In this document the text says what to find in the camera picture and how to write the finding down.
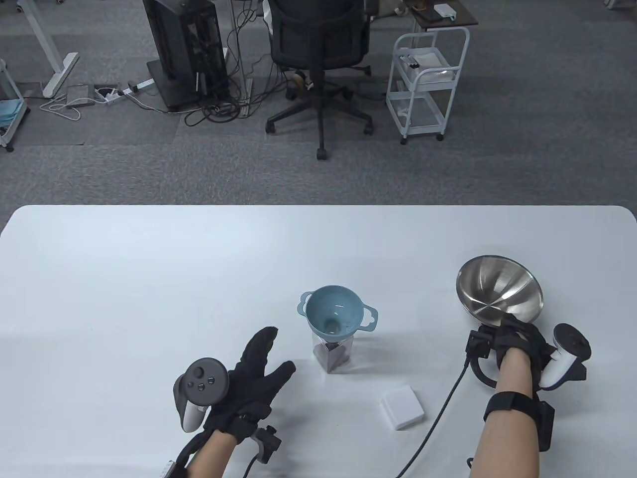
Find person's right hand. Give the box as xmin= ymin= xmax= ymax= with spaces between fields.
xmin=492 ymin=314 xmax=556 ymax=400

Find person's left hand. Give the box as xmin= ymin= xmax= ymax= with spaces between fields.
xmin=203 ymin=326 xmax=297 ymax=445

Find stainless steel bowl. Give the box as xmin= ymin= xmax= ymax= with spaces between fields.
xmin=456 ymin=255 xmax=543 ymax=328

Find person's right forearm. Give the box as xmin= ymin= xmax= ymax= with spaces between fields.
xmin=470 ymin=350 xmax=541 ymax=478

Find person's left forearm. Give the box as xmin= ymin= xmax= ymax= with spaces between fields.
xmin=187 ymin=431 xmax=237 ymax=478

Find clear glass jar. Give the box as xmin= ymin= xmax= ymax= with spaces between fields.
xmin=312 ymin=331 xmax=355 ymax=374

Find right hand tracking controller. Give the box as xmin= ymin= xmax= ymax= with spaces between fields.
xmin=539 ymin=323 xmax=593 ymax=390

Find hand tracking controller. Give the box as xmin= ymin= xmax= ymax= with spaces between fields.
xmin=173 ymin=358 xmax=230 ymax=433
xmin=539 ymin=323 xmax=593 ymax=390

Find left hand tracking controller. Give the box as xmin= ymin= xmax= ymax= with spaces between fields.
xmin=173 ymin=358 xmax=230 ymax=433

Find light blue plastic funnel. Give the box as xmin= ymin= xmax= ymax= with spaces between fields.
xmin=298 ymin=285 xmax=379 ymax=346

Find white square lid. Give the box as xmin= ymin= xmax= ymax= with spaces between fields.
xmin=380 ymin=384 xmax=425 ymax=431

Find white rolling cart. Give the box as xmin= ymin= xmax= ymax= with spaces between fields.
xmin=386 ymin=26 xmax=471 ymax=145

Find brown side table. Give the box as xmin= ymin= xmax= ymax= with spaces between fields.
xmin=402 ymin=0 xmax=479 ymax=31

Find white power strip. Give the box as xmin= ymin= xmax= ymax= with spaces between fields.
xmin=104 ymin=78 xmax=155 ymax=104

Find black office chair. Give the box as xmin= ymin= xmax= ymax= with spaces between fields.
xmin=265 ymin=0 xmax=375 ymax=161

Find black computer tower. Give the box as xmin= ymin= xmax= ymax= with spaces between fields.
xmin=142 ymin=0 xmax=232 ymax=112

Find white desk leg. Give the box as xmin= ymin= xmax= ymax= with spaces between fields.
xmin=17 ymin=0 xmax=80 ymax=99

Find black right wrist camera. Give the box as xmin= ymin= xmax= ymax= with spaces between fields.
xmin=465 ymin=329 xmax=499 ymax=387

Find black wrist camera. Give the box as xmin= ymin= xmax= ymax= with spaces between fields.
xmin=248 ymin=425 xmax=282 ymax=465
xmin=465 ymin=329 xmax=499 ymax=387

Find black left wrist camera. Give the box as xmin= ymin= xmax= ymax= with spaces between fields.
xmin=248 ymin=425 xmax=282 ymax=465

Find black right forearm strap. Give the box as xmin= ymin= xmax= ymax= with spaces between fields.
xmin=483 ymin=391 xmax=556 ymax=452

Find black camera cable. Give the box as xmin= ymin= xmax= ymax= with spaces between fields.
xmin=396 ymin=349 xmax=471 ymax=478

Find bundle of black cables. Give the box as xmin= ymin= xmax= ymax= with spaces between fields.
xmin=184 ymin=10 xmax=277 ymax=128

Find white power cable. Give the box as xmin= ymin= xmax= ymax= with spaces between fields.
xmin=39 ymin=88 xmax=108 ymax=121

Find white wire cart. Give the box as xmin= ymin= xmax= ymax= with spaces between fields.
xmin=0 ymin=59 xmax=30 ymax=153

